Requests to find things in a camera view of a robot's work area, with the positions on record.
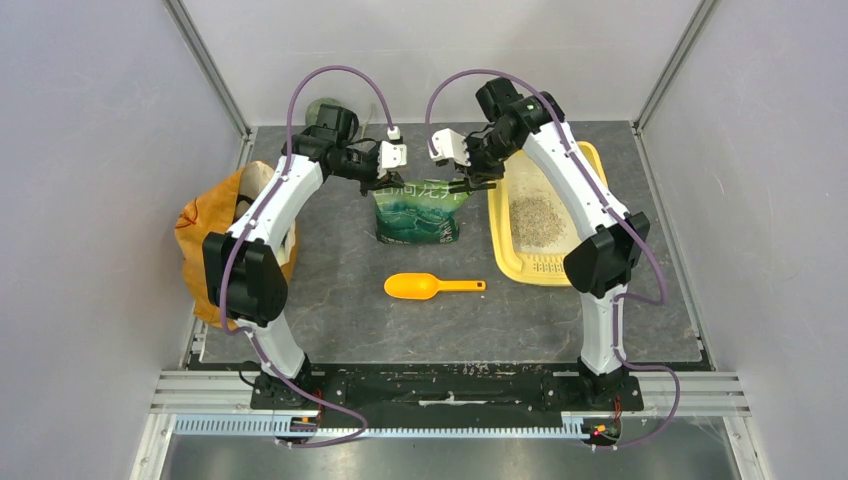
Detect green cat litter bag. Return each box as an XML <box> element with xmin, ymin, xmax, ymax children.
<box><xmin>373</xmin><ymin>180</ymin><xmax>471</xmax><ymax>245</ymax></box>

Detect orange plastic litter scoop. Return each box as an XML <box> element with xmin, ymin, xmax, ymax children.
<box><xmin>383</xmin><ymin>272</ymin><xmax>487</xmax><ymax>301</ymax></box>

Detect black bag clip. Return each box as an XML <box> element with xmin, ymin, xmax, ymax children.
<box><xmin>448</xmin><ymin>178</ymin><xmax>497</xmax><ymax>194</ymax></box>

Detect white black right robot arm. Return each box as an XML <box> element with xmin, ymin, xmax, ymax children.
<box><xmin>451</xmin><ymin>74</ymin><xmax>650</xmax><ymax>409</ymax></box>

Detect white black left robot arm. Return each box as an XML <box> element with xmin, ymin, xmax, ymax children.
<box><xmin>202</xmin><ymin>105</ymin><xmax>407</xmax><ymax>409</ymax></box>

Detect grey cat litter pellets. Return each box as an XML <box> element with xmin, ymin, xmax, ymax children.
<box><xmin>509</xmin><ymin>197</ymin><xmax>566</xmax><ymax>253</ymax></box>

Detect yellow plastic litter box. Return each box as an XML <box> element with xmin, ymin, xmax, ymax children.
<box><xmin>487</xmin><ymin>151</ymin><xmax>580</xmax><ymax>287</ymax></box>

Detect orange fabric bag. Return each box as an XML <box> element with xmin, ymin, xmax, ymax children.
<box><xmin>174</xmin><ymin>161</ymin><xmax>274</xmax><ymax>327</ymax></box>

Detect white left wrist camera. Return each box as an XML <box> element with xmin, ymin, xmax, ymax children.
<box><xmin>377</xmin><ymin>126</ymin><xmax>408</xmax><ymax>179</ymax></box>

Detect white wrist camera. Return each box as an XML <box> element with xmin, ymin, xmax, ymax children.
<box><xmin>377</xmin><ymin>126</ymin><xmax>408</xmax><ymax>179</ymax></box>
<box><xmin>430</xmin><ymin>128</ymin><xmax>471</xmax><ymax>167</ymax></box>

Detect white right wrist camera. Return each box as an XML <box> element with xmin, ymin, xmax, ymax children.
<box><xmin>430</xmin><ymin>128</ymin><xmax>471</xmax><ymax>167</ymax></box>

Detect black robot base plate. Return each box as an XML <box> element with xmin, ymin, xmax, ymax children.
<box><xmin>250</xmin><ymin>361</ymin><xmax>645</xmax><ymax>413</ymax></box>

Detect grey slotted cable duct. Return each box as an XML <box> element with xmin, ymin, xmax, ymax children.
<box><xmin>173</xmin><ymin>414</ymin><xmax>590</xmax><ymax>440</ymax></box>

